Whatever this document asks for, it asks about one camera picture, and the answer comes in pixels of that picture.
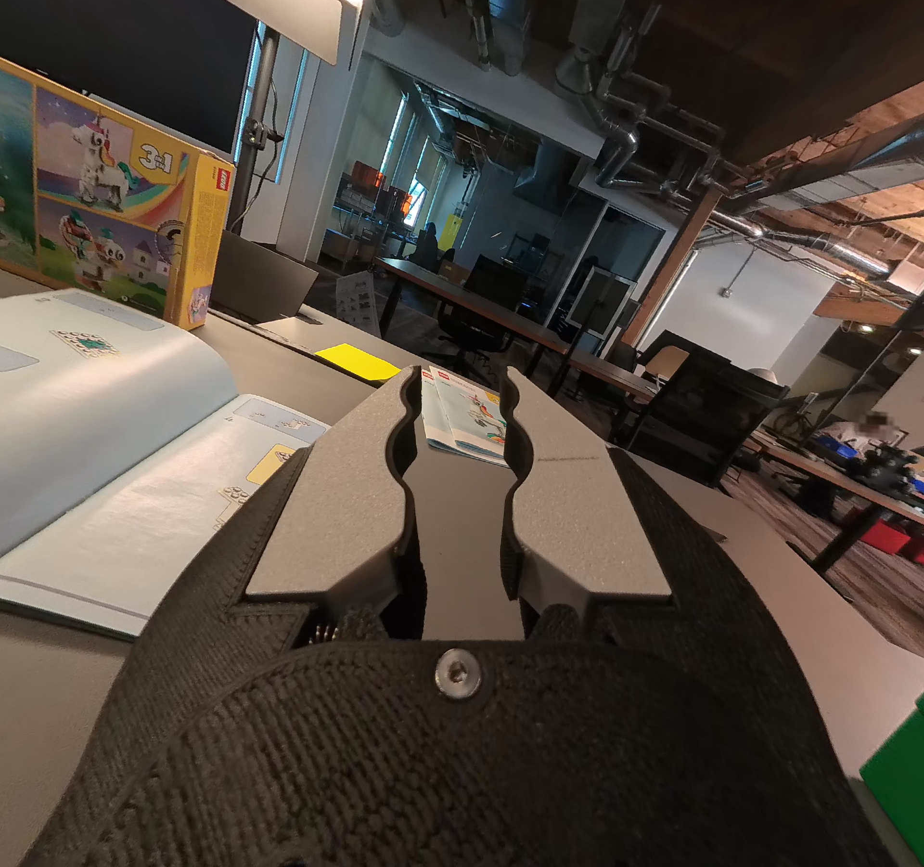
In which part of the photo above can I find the yellow sticky note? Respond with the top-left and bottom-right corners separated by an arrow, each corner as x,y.
315,343 -> 402,385

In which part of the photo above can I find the black office chair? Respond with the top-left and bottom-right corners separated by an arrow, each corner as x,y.
435,255 -> 533,371

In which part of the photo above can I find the metal shelf rack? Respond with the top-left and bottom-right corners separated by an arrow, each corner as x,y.
334,161 -> 421,270

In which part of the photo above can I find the folded instruction booklet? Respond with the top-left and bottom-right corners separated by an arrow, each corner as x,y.
433,375 -> 510,468
421,367 -> 470,453

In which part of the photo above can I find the long wooden desk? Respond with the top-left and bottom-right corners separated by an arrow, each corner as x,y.
374,257 -> 659,400

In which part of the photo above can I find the metal ventilation duct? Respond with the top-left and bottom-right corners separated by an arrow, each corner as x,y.
554,44 -> 724,191

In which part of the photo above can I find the small framed monitor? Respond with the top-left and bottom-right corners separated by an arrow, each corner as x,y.
566,265 -> 638,340

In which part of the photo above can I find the cluttered wooden table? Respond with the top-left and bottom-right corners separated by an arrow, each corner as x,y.
745,428 -> 924,573

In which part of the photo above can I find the wooden support post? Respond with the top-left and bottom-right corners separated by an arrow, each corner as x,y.
619,187 -> 727,348

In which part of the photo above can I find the dark computer monitor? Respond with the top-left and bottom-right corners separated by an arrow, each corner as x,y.
0,0 -> 262,155

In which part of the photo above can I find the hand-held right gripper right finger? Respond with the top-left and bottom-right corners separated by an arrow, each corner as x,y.
500,365 -> 672,608

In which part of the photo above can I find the standing printed paper sheet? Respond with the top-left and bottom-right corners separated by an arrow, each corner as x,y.
335,271 -> 381,339

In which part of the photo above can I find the lego instruction booklet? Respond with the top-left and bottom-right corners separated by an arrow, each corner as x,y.
0,289 -> 334,642

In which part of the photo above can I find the red storage bin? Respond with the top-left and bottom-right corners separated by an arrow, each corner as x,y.
858,515 -> 924,566

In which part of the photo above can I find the black wire cart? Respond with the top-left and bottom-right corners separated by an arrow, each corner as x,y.
627,329 -> 791,487

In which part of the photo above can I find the silver light panel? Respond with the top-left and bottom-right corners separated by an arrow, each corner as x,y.
195,0 -> 381,68

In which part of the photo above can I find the yellow lego set box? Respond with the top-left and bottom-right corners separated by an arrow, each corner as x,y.
0,58 -> 237,331

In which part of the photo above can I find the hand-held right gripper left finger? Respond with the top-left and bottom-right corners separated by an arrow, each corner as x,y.
245,365 -> 424,607

